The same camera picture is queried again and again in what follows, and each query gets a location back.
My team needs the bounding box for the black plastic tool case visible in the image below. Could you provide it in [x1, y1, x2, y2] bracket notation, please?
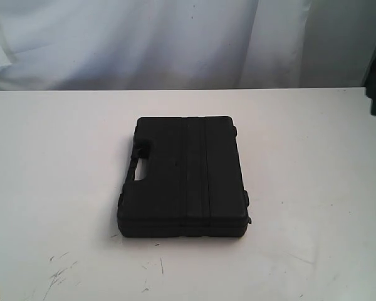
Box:
[117, 116, 251, 238]

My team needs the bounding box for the white backdrop curtain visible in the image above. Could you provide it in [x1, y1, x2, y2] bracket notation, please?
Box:
[0, 1, 366, 90]

